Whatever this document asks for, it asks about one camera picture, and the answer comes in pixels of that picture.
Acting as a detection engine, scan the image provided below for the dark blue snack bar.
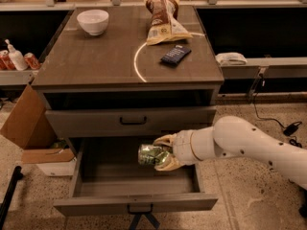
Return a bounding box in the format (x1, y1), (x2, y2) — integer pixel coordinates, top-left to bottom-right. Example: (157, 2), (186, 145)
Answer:
(161, 45), (191, 65)

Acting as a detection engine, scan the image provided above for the black pole left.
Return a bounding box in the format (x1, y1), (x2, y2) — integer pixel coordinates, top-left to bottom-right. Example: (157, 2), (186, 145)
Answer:
(0, 166), (23, 230)

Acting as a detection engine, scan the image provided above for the red soda can at edge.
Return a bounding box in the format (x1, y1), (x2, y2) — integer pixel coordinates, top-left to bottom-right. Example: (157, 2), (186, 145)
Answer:
(0, 50), (15, 70)

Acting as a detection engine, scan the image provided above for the open grey middle drawer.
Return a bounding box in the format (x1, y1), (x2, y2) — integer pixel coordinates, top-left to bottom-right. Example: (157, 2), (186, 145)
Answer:
(54, 136), (218, 216)

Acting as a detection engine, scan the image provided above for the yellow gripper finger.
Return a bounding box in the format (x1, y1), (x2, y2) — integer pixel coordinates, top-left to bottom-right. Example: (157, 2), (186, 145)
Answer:
(153, 134), (177, 148)
(154, 153), (183, 172)

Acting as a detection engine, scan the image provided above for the grey wooden drawer cabinet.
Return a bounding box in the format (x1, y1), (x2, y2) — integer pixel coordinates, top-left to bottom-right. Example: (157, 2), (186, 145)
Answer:
(32, 6), (224, 151)

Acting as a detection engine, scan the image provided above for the black power adapter cable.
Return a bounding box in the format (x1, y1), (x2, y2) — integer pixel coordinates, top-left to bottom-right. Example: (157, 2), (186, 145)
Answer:
(251, 93), (303, 149)

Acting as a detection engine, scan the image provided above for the black stand right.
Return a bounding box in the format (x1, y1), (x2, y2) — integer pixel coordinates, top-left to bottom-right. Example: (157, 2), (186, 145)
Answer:
(298, 190), (307, 219)

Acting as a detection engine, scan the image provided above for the brown cardboard box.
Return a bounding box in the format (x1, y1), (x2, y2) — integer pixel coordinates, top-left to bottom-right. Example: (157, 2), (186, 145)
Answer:
(0, 83), (58, 150)

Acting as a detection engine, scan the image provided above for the closed grey upper drawer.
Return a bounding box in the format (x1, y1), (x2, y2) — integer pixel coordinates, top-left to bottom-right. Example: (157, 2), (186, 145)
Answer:
(45, 106), (216, 138)

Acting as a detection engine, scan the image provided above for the crushed green can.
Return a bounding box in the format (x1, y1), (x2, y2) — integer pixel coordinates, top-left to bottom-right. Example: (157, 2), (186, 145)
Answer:
(138, 144), (172, 167)

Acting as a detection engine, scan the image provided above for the white cardboard box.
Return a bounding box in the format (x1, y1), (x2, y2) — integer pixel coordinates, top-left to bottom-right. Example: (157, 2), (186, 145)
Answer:
(21, 149), (77, 176)

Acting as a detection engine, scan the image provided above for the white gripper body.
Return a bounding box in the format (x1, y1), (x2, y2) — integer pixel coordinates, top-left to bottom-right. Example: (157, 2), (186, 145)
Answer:
(173, 130), (196, 165)

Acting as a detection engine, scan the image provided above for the black upper drawer handle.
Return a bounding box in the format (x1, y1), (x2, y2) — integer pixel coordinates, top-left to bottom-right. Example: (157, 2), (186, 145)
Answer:
(119, 116), (147, 126)

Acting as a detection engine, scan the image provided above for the white ceramic bowl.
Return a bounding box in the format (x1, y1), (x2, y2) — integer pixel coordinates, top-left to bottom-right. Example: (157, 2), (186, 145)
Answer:
(77, 10), (109, 35)

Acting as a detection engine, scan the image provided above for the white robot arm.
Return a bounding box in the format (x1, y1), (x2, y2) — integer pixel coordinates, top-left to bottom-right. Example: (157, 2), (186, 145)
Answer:
(153, 116), (307, 189)

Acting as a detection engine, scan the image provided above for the folded white cloth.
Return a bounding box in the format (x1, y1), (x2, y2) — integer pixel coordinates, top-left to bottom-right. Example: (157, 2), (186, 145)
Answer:
(216, 52), (248, 65)

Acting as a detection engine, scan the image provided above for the brown chip bag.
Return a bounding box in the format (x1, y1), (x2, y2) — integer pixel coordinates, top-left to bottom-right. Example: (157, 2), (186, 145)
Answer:
(144, 0), (193, 45)

